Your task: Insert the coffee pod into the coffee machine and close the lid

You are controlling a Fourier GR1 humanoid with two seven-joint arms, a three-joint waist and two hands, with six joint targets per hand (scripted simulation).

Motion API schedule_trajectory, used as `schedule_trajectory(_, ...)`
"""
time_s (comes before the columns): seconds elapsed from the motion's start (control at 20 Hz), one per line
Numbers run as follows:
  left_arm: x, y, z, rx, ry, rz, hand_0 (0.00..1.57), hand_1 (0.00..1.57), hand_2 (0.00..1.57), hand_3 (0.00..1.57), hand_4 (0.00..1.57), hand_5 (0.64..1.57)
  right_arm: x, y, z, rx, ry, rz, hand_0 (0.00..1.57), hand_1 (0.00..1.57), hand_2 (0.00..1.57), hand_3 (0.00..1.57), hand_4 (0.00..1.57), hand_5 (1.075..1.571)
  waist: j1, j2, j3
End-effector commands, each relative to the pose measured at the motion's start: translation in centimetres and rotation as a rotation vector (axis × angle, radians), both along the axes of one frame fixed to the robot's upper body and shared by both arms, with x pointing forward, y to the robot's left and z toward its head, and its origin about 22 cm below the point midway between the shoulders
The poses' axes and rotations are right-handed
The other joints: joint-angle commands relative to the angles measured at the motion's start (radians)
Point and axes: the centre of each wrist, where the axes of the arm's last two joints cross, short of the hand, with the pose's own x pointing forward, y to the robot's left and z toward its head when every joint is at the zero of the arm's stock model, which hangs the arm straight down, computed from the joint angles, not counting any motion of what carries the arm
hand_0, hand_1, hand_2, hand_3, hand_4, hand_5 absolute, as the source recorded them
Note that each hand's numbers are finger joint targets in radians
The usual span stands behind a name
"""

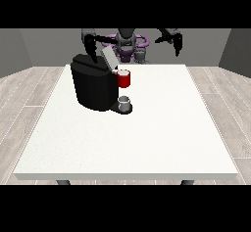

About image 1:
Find pale grey machine lid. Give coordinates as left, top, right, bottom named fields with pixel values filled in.
left=100, top=45, right=120, bottom=70

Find grey robot trunk purple rings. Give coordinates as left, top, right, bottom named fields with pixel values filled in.
left=101, top=28, right=152, bottom=65

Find small grey cup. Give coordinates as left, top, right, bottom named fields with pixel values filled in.
left=117, top=95, right=132, bottom=113

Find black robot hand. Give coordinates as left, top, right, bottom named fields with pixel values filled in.
left=154, top=29, right=183, bottom=58
left=83, top=33, right=111, bottom=65

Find small grey coffee pod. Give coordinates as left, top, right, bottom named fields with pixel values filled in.
left=133, top=48, right=147, bottom=65

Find red pod holder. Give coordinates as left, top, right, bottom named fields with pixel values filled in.
left=116, top=69, right=132, bottom=89

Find black coffee machine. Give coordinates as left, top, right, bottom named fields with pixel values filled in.
left=70, top=53, right=133, bottom=115

